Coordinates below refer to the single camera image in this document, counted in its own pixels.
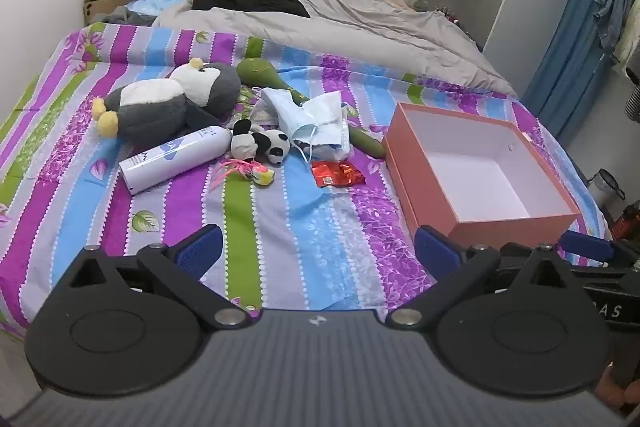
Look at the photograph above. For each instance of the small panda plush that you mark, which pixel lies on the small panda plush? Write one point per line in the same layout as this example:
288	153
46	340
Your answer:
272	144

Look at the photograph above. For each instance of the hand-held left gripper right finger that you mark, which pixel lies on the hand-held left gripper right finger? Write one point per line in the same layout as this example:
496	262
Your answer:
436	252

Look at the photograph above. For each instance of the person's right hand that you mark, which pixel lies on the person's right hand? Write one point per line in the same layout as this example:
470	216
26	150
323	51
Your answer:
616	387

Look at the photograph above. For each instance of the brown cardboard carton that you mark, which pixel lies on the brown cardboard carton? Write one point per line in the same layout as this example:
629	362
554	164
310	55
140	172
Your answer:
107	7

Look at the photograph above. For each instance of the green plush massage stick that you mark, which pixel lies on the green plush massage stick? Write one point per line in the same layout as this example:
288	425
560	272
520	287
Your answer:
255	72

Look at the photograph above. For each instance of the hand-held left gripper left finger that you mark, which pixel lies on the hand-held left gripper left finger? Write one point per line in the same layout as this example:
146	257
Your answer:
199	251

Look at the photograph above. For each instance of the blue curtain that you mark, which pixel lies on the blue curtain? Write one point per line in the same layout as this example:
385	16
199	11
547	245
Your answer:
565	57

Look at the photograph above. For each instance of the grey crumpled cloth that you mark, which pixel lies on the grey crumpled cloth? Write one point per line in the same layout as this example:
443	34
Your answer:
130	17

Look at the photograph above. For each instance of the clear bag of face masks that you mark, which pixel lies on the clear bag of face masks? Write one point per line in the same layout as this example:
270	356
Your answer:
282	107

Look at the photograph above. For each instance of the red snack packet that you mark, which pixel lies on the red snack packet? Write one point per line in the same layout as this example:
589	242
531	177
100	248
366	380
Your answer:
335	174

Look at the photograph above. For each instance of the pink feather toy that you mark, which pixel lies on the pink feather toy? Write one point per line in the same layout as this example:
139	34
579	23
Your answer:
250	169

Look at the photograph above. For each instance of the white spray bottle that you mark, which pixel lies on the white spray bottle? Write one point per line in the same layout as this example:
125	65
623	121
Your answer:
170	157

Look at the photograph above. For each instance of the grey white penguin plush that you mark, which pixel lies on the grey white penguin plush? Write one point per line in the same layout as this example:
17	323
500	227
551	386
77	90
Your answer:
160	107

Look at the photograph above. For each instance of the blue face mask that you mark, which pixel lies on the blue face mask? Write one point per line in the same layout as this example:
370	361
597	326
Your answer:
301	139

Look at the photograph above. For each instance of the white tissue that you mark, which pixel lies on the white tissue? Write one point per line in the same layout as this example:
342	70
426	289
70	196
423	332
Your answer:
325	107

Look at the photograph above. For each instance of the pink cardboard box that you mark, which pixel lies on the pink cardboard box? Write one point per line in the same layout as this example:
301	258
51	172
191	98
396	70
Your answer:
425	194

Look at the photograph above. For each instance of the striped floral bed sheet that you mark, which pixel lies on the striped floral bed sheet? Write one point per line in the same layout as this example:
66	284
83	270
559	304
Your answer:
300	232

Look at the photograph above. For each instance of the small trash bin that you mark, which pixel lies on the small trash bin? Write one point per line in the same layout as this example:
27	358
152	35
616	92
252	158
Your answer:
606	187

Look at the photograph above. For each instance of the grey duvet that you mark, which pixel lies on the grey duvet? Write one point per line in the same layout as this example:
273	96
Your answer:
380	27

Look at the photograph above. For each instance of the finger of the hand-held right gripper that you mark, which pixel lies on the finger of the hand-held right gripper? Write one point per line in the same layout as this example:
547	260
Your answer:
515	250
586	245

